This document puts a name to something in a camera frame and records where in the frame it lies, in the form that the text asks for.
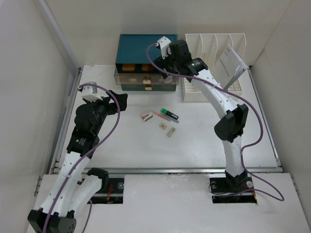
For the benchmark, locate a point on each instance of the orange pen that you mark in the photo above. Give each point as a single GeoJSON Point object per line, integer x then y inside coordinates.
{"type": "Point", "coordinates": [161, 116]}

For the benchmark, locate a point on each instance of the white file rack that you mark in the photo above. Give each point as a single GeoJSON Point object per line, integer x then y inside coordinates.
{"type": "Point", "coordinates": [210, 46]}

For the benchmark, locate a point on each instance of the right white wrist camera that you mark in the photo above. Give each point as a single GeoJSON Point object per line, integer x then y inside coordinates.
{"type": "Point", "coordinates": [164, 46]}

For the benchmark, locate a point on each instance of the white spiral manual booklet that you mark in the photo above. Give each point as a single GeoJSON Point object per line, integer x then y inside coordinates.
{"type": "Point", "coordinates": [227, 70]}

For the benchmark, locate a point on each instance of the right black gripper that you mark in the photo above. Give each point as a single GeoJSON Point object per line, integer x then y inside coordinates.
{"type": "Point", "coordinates": [162, 62]}

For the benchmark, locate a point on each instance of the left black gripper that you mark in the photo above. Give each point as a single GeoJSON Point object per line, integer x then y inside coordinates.
{"type": "Point", "coordinates": [112, 107]}

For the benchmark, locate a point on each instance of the silver staple box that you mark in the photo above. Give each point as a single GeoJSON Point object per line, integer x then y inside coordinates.
{"type": "Point", "coordinates": [171, 132]}

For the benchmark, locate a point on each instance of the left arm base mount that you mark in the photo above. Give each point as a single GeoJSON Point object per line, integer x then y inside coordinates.
{"type": "Point", "coordinates": [111, 191]}

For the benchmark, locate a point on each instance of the aluminium table rail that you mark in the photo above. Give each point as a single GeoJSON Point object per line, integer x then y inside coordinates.
{"type": "Point", "coordinates": [277, 169]}

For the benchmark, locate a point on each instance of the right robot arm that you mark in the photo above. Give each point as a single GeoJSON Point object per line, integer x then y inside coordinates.
{"type": "Point", "coordinates": [232, 115]}

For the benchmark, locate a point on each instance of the pink mini stapler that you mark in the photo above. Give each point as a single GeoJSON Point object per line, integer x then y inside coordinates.
{"type": "Point", "coordinates": [147, 116]}

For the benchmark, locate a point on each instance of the small yellow eraser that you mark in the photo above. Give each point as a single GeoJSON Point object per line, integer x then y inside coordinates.
{"type": "Point", "coordinates": [163, 126]}

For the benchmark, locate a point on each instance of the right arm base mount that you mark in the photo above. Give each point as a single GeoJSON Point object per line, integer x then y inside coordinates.
{"type": "Point", "coordinates": [228, 189]}

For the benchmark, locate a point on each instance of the teal drawer organizer box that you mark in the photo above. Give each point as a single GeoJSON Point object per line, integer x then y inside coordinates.
{"type": "Point", "coordinates": [133, 71]}

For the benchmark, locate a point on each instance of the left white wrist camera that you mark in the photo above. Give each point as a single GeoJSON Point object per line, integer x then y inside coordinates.
{"type": "Point", "coordinates": [89, 92]}

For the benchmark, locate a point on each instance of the blue pen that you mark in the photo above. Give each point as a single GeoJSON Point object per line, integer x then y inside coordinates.
{"type": "Point", "coordinates": [172, 119]}

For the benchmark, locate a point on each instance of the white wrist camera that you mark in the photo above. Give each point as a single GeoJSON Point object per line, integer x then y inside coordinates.
{"type": "Point", "coordinates": [164, 46]}
{"type": "Point", "coordinates": [89, 92]}

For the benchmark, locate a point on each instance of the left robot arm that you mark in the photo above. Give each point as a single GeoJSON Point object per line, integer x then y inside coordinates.
{"type": "Point", "coordinates": [69, 195]}

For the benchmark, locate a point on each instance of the green black highlighter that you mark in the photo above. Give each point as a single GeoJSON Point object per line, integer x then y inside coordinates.
{"type": "Point", "coordinates": [170, 114]}

